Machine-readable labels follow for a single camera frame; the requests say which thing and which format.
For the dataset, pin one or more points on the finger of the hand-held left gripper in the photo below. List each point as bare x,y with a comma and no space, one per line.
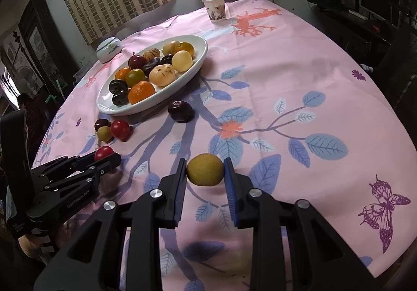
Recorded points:
65,165
81,186

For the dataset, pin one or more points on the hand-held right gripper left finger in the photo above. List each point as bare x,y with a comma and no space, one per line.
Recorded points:
180,186

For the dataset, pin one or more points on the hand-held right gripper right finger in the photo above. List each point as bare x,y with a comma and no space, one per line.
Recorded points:
228,186

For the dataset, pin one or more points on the yellow-green round fruit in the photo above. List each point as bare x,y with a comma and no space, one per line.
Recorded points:
205,170

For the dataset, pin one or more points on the red cherry tomato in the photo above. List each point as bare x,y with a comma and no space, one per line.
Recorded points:
103,152
120,129

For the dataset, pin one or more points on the white oval plate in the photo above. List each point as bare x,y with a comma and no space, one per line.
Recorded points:
182,85

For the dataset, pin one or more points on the dark purple plum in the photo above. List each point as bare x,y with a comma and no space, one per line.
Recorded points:
118,86
167,59
120,99
150,67
180,111

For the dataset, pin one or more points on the person's left hand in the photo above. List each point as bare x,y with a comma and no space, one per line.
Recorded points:
29,245

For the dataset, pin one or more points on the small yellow-green fruit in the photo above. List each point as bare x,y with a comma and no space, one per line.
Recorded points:
105,134

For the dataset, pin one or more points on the dark red cherry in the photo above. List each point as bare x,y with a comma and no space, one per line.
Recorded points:
101,124

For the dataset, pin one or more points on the small orange tangerine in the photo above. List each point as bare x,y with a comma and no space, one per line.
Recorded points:
122,73

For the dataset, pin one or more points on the green-yellow tomato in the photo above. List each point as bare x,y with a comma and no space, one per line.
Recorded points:
135,77

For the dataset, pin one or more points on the large pale speckled fruit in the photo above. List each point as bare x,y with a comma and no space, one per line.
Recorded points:
163,75

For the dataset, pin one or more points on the dark wooden framed cabinet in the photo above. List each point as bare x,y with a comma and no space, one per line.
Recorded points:
42,40

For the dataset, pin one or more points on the pink printed tablecloth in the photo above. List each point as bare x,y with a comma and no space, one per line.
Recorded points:
293,82

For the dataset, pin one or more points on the white ceramic lidded jar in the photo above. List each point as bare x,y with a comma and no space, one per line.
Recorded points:
109,50

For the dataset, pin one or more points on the pale yellow round fruit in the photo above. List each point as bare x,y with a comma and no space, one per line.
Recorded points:
181,60

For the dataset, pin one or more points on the dark red plum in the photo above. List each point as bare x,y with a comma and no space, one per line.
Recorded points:
136,61

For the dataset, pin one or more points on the yellow speckled fruit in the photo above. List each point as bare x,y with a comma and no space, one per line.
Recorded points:
152,54

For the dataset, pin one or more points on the yellow-orange round fruit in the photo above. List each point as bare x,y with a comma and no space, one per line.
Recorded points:
185,46

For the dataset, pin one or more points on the printed paper cup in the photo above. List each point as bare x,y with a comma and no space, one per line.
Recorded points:
214,9

